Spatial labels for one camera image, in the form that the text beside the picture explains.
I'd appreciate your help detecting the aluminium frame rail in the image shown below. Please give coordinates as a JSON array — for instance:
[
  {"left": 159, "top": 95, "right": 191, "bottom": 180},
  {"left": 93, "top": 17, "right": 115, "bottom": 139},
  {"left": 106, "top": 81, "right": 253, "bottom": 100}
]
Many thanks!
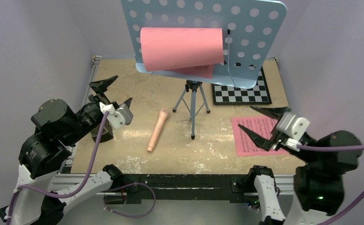
[{"left": 39, "top": 55, "right": 296, "bottom": 225}]

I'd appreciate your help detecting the black metronome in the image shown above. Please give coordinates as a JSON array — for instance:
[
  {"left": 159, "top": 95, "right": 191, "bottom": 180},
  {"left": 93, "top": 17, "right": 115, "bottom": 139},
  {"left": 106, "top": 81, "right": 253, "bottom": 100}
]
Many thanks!
[{"left": 91, "top": 120, "right": 114, "bottom": 143}]

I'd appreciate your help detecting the pink recorder flute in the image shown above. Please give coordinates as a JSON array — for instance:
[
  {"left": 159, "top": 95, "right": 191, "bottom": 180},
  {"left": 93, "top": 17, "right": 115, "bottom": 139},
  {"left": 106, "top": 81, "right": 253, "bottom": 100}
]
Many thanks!
[{"left": 147, "top": 108, "right": 169, "bottom": 152}]

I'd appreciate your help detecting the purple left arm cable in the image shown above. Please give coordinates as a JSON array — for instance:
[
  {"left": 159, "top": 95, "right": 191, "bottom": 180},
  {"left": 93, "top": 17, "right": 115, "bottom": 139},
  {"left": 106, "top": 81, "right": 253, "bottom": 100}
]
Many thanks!
[{"left": 5, "top": 111, "right": 157, "bottom": 225}]

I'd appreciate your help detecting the pink sheet music front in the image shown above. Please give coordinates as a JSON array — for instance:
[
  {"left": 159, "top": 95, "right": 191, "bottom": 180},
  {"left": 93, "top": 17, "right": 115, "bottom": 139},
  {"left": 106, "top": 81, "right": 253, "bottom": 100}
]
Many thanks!
[{"left": 140, "top": 27, "right": 224, "bottom": 72}]

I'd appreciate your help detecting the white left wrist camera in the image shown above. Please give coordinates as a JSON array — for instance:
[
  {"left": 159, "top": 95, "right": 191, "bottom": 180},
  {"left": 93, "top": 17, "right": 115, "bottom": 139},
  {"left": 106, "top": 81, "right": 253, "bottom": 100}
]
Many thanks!
[{"left": 99, "top": 103, "right": 133, "bottom": 129}]

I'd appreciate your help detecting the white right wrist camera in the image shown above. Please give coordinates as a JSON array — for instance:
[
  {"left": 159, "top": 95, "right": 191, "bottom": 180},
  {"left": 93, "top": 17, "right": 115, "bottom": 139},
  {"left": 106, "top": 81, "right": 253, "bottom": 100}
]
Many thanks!
[{"left": 276, "top": 112, "right": 311, "bottom": 151}]

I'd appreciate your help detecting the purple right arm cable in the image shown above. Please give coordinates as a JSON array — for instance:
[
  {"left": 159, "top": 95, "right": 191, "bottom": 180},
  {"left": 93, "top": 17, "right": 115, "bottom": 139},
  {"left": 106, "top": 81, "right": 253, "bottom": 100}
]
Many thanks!
[{"left": 295, "top": 143, "right": 364, "bottom": 225}]

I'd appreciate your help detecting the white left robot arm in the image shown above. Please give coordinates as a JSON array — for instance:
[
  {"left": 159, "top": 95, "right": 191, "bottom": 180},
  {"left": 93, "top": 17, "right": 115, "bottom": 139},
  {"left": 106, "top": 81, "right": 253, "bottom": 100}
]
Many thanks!
[{"left": 0, "top": 76, "right": 133, "bottom": 225}]

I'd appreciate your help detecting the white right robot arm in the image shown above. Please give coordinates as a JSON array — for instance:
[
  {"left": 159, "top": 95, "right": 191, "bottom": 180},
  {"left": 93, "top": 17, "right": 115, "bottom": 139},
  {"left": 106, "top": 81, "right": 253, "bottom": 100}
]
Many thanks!
[{"left": 233, "top": 107, "right": 362, "bottom": 225}]

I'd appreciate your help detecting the black white chessboard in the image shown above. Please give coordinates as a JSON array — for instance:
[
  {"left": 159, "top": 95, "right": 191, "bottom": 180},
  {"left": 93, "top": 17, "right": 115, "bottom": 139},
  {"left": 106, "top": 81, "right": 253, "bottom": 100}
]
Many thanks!
[{"left": 212, "top": 68, "right": 272, "bottom": 105}]

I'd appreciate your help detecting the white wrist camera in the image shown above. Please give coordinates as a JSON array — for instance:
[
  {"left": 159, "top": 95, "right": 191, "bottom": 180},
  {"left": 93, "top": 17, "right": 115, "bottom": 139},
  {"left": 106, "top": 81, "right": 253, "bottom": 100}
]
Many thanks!
[
  {"left": 276, "top": 112, "right": 311, "bottom": 151},
  {"left": 99, "top": 103, "right": 133, "bottom": 129}
]

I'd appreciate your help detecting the light blue music stand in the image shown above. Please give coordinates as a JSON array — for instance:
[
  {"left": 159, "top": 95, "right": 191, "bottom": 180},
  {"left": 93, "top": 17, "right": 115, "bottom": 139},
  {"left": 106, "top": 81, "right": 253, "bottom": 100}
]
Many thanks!
[{"left": 121, "top": 0, "right": 288, "bottom": 140}]

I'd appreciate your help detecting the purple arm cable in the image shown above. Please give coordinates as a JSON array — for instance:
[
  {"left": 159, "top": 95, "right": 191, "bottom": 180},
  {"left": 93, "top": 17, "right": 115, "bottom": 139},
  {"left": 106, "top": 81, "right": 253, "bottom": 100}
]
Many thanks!
[
  {"left": 5, "top": 111, "right": 157, "bottom": 225},
  {"left": 295, "top": 143, "right": 364, "bottom": 225}
]

